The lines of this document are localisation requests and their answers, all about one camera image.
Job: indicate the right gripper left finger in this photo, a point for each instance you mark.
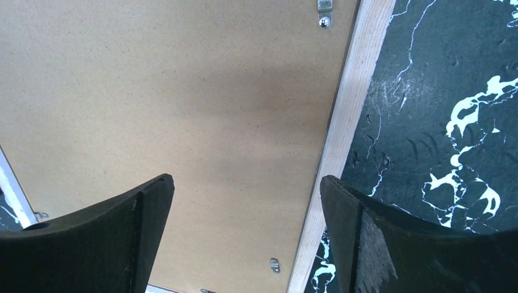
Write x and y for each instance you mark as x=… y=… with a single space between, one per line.
x=110 y=246

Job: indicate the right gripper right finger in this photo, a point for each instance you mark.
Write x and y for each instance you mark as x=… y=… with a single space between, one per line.
x=378 y=248

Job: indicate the frame backing board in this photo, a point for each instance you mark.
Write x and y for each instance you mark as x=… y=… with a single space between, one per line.
x=182 y=113

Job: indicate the wooden picture frame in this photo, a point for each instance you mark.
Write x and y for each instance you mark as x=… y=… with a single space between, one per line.
x=344 y=133

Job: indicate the printed photo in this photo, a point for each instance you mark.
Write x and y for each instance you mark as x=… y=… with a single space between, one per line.
x=16 y=211

